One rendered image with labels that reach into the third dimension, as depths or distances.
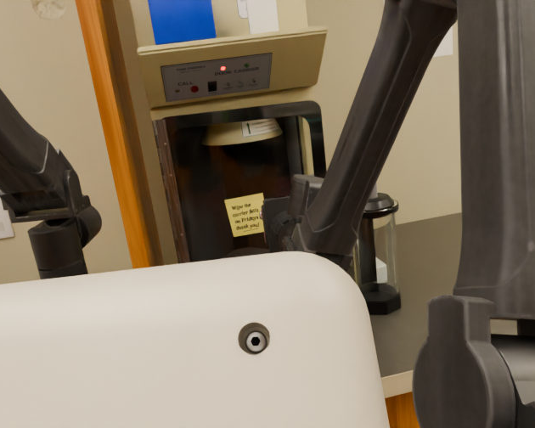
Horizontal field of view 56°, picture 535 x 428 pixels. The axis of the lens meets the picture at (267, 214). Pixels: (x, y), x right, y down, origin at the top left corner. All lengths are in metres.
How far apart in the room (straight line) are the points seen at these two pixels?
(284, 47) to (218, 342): 0.77
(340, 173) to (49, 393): 0.45
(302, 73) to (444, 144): 0.79
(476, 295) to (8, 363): 0.27
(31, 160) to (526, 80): 0.47
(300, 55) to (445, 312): 0.66
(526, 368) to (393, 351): 0.64
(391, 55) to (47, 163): 0.39
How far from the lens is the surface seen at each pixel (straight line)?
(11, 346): 0.20
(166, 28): 0.87
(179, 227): 1.00
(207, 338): 0.17
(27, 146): 0.60
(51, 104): 1.43
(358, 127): 0.55
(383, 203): 1.00
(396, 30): 0.52
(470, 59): 0.41
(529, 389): 0.33
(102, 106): 0.89
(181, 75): 0.90
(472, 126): 0.39
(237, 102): 0.98
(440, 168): 1.66
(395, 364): 0.92
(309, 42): 0.91
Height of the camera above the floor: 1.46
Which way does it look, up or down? 16 degrees down
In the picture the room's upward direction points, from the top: 7 degrees counter-clockwise
